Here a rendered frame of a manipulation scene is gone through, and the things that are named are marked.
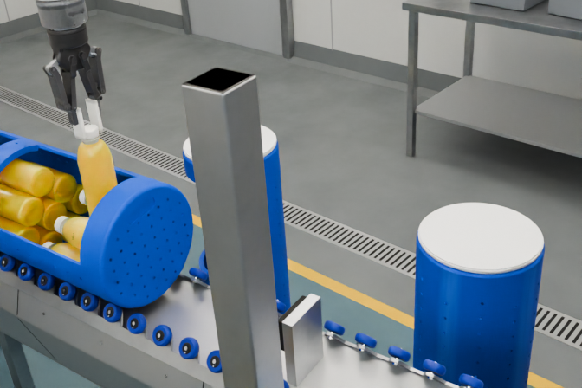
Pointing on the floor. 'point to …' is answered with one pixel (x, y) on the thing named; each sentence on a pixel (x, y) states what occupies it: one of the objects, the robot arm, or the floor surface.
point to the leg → (16, 362)
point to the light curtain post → (236, 223)
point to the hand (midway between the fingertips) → (86, 119)
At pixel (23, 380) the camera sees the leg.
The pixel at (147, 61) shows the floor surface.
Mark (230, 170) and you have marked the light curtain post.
